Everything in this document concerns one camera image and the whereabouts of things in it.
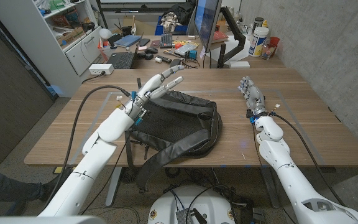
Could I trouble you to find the red cup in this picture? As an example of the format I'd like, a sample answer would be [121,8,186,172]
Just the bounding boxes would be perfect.
[268,36,281,57]

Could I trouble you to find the small black keyboard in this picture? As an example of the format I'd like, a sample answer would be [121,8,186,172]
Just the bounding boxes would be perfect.
[159,33,173,49]

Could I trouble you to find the round white lamp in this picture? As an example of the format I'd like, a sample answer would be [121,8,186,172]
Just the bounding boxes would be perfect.
[99,27,113,40]

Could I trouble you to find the black remote control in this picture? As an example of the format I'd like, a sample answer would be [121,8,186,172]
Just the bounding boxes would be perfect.
[155,55,173,64]

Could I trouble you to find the silver flat device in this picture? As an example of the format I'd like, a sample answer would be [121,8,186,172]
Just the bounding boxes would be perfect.
[174,42,198,57]

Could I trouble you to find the blue notebook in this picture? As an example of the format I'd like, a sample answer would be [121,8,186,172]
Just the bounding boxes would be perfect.
[122,34,142,48]

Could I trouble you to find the cardboard box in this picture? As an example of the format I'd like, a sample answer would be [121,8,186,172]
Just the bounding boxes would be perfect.
[56,27,86,47]

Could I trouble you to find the brown cardboard sheet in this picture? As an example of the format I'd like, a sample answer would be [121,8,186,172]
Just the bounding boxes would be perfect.
[122,17,157,35]

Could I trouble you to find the computer monitor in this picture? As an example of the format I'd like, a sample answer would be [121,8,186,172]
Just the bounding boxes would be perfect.
[193,0,223,53]

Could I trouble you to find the black laptop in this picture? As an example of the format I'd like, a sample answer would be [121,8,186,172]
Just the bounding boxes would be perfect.
[106,32,145,70]

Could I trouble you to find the black backpack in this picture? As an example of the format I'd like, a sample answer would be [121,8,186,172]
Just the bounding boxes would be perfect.
[124,77,223,194]

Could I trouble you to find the glass jar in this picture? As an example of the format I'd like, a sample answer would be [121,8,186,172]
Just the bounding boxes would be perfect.
[261,43,275,60]

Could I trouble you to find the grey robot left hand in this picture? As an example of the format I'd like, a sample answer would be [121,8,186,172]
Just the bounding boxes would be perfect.
[128,64,185,122]

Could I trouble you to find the person's leg in jeans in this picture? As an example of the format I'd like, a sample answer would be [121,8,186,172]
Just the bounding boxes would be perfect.
[0,167,43,217]

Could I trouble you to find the flat white box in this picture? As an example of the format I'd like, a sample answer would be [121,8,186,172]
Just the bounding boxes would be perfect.
[228,60,251,69]

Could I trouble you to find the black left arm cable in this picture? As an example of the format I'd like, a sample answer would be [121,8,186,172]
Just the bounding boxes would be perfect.
[44,85,132,206]

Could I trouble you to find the black round case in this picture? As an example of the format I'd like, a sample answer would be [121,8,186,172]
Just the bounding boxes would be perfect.
[136,52,154,61]

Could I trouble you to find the blue storage bin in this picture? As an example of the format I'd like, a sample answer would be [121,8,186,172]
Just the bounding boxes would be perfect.
[154,15,188,36]

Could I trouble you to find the white power strip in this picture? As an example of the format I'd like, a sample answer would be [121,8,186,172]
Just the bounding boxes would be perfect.
[88,63,115,76]

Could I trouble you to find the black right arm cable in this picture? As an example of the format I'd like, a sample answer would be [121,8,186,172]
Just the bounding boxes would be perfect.
[272,112,346,207]

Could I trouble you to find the white robot torso base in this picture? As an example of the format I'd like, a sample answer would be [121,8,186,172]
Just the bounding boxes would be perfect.
[147,185,238,224]

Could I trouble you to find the white table leg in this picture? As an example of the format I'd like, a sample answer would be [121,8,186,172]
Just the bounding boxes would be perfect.
[105,167,123,207]

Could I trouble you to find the white wipes canister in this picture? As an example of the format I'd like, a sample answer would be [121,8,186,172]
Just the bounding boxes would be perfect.
[248,26,270,58]

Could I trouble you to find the dark-lid bottle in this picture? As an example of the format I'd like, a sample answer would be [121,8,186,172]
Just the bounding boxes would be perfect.
[252,17,265,32]

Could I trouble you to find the black bag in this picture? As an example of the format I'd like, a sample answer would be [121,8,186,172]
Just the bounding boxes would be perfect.
[162,0,197,26]

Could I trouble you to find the small black fan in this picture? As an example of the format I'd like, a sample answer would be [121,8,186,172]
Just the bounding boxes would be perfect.
[119,167,139,184]

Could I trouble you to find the white shelf cabinet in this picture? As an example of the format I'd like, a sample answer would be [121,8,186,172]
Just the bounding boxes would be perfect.
[0,0,104,97]

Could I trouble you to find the whiteboard with black frame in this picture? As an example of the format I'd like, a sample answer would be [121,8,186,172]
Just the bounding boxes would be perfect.
[97,0,188,14]

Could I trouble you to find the red book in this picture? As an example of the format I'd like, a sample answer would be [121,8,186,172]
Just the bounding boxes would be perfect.
[211,30,229,44]

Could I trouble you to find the beige crumpled cloth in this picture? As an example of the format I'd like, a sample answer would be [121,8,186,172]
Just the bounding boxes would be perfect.
[160,11,180,32]

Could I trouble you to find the black shoe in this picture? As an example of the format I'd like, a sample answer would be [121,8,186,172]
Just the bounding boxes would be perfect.
[39,167,74,202]

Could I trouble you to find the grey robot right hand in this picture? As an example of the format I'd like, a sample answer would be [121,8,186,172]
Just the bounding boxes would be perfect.
[237,76,269,116]

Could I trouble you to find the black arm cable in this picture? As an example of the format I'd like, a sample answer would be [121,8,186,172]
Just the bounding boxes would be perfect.
[272,112,346,207]
[44,85,132,206]

